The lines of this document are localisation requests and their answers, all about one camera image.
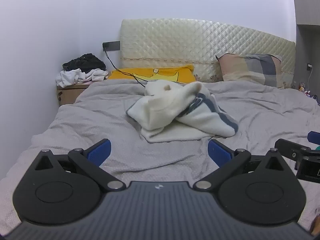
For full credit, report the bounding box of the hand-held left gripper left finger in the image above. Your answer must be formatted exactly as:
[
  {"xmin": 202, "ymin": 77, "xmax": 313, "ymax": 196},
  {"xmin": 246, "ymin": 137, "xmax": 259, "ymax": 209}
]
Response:
[{"xmin": 32, "ymin": 138, "xmax": 126, "ymax": 192}]

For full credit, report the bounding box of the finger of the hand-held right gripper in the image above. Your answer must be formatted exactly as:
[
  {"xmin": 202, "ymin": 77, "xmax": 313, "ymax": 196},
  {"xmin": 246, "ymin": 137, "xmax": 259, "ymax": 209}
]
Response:
[
  {"xmin": 274, "ymin": 138, "xmax": 320, "ymax": 162},
  {"xmin": 307, "ymin": 131, "xmax": 320, "ymax": 143}
]

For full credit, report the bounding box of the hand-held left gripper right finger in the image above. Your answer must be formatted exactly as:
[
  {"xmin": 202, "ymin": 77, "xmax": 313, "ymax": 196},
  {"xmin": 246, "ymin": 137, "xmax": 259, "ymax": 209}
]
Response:
[{"xmin": 193, "ymin": 138, "xmax": 288, "ymax": 191}]

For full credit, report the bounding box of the white blue-striped sweater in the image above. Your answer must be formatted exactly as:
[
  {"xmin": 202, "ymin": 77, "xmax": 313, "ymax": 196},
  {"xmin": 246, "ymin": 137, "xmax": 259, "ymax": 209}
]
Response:
[{"xmin": 126, "ymin": 79, "xmax": 239, "ymax": 143}]

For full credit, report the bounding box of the white clothes pile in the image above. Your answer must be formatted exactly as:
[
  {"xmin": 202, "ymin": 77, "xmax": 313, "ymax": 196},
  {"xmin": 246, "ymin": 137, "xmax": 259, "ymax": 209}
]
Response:
[{"xmin": 55, "ymin": 68, "xmax": 108, "ymax": 88}]

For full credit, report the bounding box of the black clothes pile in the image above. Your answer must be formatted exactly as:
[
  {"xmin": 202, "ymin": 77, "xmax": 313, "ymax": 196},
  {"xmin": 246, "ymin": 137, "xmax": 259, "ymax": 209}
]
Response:
[{"xmin": 62, "ymin": 53, "xmax": 107, "ymax": 72}]

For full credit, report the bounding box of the grey blanket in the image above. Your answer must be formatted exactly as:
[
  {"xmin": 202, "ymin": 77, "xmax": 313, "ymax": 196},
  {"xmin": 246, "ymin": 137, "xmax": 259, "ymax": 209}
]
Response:
[{"xmin": 0, "ymin": 79, "xmax": 320, "ymax": 230}]

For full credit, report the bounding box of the row of small bottles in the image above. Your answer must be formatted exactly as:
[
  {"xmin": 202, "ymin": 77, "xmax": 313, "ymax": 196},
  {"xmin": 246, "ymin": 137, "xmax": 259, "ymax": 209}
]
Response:
[{"xmin": 297, "ymin": 81, "xmax": 313, "ymax": 95}]

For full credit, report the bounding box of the cardboard box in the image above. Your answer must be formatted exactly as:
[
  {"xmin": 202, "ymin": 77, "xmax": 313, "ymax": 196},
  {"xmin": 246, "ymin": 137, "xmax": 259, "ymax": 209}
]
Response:
[{"xmin": 56, "ymin": 83, "xmax": 92, "ymax": 107}]

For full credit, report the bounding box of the yellow pillow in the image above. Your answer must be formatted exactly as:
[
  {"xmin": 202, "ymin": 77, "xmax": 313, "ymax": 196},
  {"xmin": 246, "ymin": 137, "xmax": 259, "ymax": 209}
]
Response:
[{"xmin": 107, "ymin": 64, "xmax": 197, "ymax": 84}]

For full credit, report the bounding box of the checked pillow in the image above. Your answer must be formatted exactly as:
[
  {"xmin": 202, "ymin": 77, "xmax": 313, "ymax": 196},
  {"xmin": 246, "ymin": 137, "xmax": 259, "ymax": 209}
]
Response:
[{"xmin": 215, "ymin": 53, "xmax": 285, "ymax": 89}]

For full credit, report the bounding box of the cream quilted headboard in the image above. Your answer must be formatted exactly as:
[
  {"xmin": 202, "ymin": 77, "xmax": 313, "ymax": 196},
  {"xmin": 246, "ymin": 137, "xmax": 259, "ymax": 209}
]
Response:
[{"xmin": 119, "ymin": 18, "xmax": 296, "ymax": 88}]

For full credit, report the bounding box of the white charger cable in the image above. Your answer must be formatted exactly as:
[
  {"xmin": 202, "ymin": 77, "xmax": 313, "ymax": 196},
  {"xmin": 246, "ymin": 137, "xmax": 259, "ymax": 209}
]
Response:
[{"xmin": 307, "ymin": 67, "xmax": 314, "ymax": 93}]

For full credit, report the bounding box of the grey wall cabinet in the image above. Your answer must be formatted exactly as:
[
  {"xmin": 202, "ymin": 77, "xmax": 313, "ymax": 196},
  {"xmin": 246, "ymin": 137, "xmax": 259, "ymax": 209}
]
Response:
[{"xmin": 296, "ymin": 24, "xmax": 320, "ymax": 100}]

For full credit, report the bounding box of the black cable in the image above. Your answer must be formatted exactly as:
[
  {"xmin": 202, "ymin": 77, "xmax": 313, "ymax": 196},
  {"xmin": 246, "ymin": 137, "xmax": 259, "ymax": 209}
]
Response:
[{"xmin": 104, "ymin": 49, "xmax": 150, "ymax": 88}]

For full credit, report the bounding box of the dark wall socket panel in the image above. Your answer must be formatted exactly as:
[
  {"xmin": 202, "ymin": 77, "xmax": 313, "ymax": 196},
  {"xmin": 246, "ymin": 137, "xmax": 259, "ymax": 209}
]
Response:
[{"xmin": 102, "ymin": 41, "xmax": 120, "ymax": 52}]

